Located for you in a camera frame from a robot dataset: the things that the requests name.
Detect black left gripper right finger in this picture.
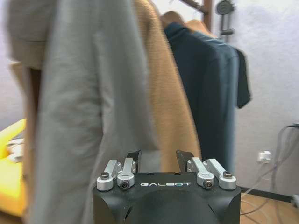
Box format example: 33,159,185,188
176,150,237,190

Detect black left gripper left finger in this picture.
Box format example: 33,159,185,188
96,149,142,192

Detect grey garment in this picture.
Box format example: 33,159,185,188
6,0,162,224

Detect tan garment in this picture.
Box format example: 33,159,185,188
132,0,202,174

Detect wooden hanger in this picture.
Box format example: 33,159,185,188
160,10,187,27
185,19,218,39

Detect dark teal shirt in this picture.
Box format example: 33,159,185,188
163,21,252,174

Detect yellow bedding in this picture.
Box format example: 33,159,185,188
0,118,28,217

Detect brown wooden clothes rack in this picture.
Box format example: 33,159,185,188
179,0,214,33

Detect white wall socket plug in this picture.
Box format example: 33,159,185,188
256,150,273,162

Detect grey hose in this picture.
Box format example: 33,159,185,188
242,125,299,196

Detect grey wall shower fixture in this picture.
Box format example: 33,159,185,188
216,0,236,42

